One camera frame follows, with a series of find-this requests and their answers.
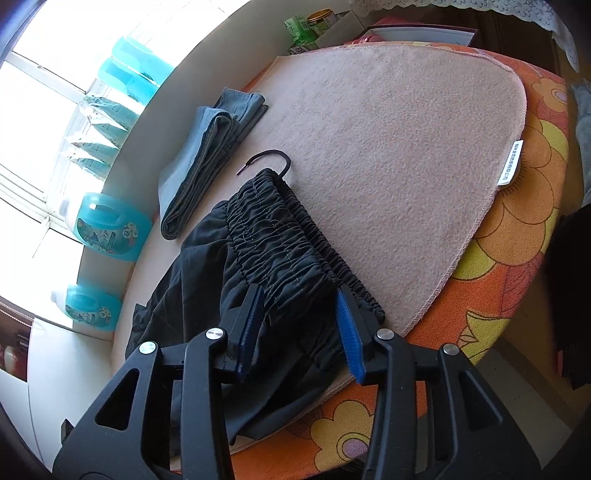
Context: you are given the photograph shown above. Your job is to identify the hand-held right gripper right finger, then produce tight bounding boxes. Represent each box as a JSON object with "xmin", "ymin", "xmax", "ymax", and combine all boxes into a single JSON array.
[{"xmin": 335, "ymin": 284, "xmax": 541, "ymax": 480}]

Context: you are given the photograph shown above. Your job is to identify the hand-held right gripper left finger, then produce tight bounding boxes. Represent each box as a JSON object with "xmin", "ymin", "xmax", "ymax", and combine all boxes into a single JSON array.
[{"xmin": 53, "ymin": 282, "xmax": 266, "ymax": 480}]

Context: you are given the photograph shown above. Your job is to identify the black pants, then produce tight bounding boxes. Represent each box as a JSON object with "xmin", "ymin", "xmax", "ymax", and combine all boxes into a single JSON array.
[{"xmin": 124, "ymin": 150, "xmax": 386, "ymax": 457}]

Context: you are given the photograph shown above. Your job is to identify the blue detergent bottle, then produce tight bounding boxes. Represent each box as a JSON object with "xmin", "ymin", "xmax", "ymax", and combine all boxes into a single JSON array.
[
  {"xmin": 111, "ymin": 36, "xmax": 175, "ymax": 75},
  {"xmin": 52, "ymin": 284, "xmax": 123, "ymax": 330},
  {"xmin": 98, "ymin": 58, "xmax": 160, "ymax": 104},
  {"xmin": 65, "ymin": 193, "xmax": 153, "ymax": 263}
]

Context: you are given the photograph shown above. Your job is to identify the pink fleece blanket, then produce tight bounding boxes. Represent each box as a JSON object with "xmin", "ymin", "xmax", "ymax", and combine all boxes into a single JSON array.
[{"xmin": 111, "ymin": 42, "xmax": 528, "ymax": 462}]

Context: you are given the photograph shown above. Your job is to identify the folded blue jeans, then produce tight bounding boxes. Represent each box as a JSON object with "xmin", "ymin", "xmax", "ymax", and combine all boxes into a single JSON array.
[{"xmin": 158, "ymin": 87, "xmax": 269, "ymax": 241}]

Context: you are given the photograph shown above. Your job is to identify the orange floral tablecloth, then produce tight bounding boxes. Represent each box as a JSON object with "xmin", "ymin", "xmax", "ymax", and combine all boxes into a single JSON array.
[{"xmin": 226, "ymin": 41, "xmax": 571, "ymax": 480}]

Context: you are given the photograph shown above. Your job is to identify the clear detergent refill pouch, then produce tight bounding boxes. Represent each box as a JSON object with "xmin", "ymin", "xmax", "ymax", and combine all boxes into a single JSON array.
[
  {"xmin": 69, "ymin": 154, "xmax": 109, "ymax": 183},
  {"xmin": 84, "ymin": 95, "xmax": 139, "ymax": 132},
  {"xmin": 74, "ymin": 131, "xmax": 123, "ymax": 162}
]

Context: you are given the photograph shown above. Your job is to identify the grey cloth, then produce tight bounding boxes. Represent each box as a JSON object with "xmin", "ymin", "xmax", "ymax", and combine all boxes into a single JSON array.
[{"xmin": 573, "ymin": 83, "xmax": 591, "ymax": 204}]

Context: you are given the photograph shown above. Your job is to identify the dark maroon flat box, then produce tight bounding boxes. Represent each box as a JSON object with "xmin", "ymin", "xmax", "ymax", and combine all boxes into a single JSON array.
[{"xmin": 360, "ymin": 25, "xmax": 476, "ymax": 47}]

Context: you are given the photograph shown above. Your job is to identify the green tea box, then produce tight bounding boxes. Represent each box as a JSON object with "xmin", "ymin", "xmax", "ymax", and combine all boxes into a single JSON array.
[{"xmin": 284, "ymin": 16, "xmax": 319, "ymax": 54}]

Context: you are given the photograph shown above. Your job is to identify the grey cardboard box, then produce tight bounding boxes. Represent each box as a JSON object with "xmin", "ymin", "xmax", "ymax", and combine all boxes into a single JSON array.
[{"xmin": 318, "ymin": 11, "xmax": 370, "ymax": 47}]

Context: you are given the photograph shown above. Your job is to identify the window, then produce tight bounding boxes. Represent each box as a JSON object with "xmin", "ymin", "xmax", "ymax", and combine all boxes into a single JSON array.
[{"xmin": 0, "ymin": 0, "xmax": 259, "ymax": 305}]

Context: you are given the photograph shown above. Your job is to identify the green jar with gold lid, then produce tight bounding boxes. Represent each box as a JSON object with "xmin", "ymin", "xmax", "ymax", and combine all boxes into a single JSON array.
[{"xmin": 307, "ymin": 9, "xmax": 337, "ymax": 38}]

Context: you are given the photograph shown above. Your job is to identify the dark wooden cabinet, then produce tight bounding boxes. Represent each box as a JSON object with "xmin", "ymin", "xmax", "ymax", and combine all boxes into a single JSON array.
[{"xmin": 475, "ymin": 9, "xmax": 561, "ymax": 75}]

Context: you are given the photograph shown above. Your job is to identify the white lace tablecloth table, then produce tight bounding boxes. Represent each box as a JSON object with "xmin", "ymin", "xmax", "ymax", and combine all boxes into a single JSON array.
[{"xmin": 348, "ymin": 0, "xmax": 580, "ymax": 70}]

